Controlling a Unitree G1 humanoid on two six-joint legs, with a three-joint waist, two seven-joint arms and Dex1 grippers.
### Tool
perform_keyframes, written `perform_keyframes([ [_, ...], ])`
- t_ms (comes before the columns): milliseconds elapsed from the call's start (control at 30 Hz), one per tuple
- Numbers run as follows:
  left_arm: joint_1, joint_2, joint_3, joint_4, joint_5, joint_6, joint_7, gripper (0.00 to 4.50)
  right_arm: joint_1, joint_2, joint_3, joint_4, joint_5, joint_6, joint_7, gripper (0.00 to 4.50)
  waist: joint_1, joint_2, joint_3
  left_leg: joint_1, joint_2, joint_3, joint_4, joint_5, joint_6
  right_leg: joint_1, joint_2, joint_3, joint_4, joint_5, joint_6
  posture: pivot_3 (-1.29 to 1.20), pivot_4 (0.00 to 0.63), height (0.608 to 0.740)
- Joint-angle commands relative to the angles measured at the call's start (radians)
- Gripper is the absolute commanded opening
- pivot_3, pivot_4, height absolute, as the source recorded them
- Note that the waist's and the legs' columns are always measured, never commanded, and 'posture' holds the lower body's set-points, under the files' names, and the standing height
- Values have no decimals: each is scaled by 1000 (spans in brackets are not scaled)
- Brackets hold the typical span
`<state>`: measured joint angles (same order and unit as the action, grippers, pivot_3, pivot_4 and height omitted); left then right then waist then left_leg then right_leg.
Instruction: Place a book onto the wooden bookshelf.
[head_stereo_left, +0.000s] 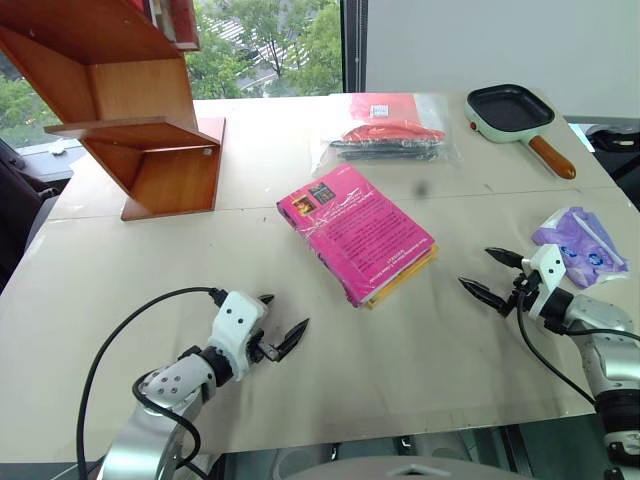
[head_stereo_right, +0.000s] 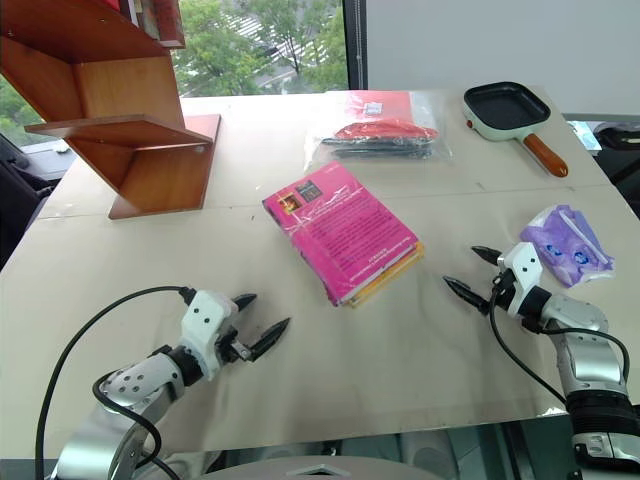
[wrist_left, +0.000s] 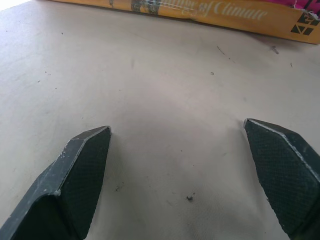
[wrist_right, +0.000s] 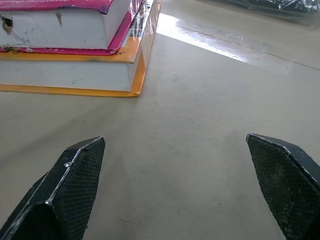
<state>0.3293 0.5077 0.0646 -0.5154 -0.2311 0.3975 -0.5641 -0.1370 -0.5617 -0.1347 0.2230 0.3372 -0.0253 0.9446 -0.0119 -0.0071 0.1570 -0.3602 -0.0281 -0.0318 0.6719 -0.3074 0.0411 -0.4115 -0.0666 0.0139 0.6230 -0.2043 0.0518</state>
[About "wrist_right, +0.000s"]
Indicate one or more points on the dark plastic wrapped object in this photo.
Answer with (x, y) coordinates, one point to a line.
(280, 8)

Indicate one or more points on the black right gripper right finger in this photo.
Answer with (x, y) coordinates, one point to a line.
(287, 185)

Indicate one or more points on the thick orange cover book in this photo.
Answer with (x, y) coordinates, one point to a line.
(75, 72)

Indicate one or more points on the thick pink cover book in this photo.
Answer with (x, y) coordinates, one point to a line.
(62, 27)

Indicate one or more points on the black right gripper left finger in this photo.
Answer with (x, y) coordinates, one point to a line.
(62, 190)

